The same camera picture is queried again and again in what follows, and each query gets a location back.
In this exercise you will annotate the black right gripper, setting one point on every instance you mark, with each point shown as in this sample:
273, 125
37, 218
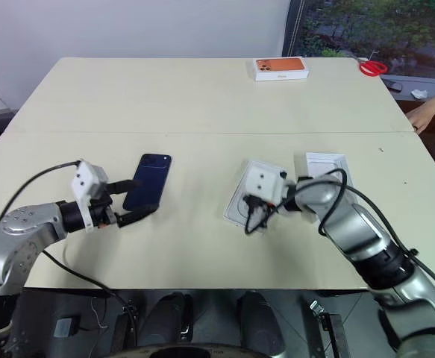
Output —
262, 205

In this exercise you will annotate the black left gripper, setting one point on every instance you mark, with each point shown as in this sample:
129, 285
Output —
101, 209

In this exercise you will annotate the white phone box base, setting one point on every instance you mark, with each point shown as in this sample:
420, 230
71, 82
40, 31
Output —
236, 209

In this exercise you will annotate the dark blue smartphone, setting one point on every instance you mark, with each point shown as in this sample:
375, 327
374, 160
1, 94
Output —
148, 182

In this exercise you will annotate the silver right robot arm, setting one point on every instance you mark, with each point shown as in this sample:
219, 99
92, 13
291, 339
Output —
355, 227

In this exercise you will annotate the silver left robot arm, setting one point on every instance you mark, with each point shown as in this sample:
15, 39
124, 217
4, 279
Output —
19, 231

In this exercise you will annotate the white phone box lid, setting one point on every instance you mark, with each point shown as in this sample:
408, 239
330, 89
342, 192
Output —
325, 162

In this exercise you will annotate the small black box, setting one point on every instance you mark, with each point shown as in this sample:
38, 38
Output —
67, 326

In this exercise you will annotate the orange printed phone box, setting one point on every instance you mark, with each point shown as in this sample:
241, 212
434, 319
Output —
280, 68

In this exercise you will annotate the bystander bare hand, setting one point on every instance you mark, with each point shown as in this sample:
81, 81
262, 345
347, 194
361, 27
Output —
420, 115

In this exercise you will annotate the dark rounded shape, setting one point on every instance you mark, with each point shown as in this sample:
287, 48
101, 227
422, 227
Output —
260, 320

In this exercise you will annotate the metal table clamp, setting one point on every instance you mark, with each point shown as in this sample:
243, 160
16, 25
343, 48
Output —
331, 328

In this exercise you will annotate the small black device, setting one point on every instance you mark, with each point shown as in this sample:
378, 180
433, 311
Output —
394, 85

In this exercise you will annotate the crumpled white paper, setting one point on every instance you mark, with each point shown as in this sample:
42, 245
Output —
419, 94

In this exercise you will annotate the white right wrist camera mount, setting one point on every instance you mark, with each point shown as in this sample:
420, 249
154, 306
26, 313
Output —
263, 182

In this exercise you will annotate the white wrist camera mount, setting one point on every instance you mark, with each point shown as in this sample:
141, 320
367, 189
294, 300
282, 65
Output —
263, 182
84, 179

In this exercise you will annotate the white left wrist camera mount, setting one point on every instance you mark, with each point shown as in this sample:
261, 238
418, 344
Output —
84, 179

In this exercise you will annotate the dark window frame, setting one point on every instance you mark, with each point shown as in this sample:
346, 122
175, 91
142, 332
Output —
293, 26

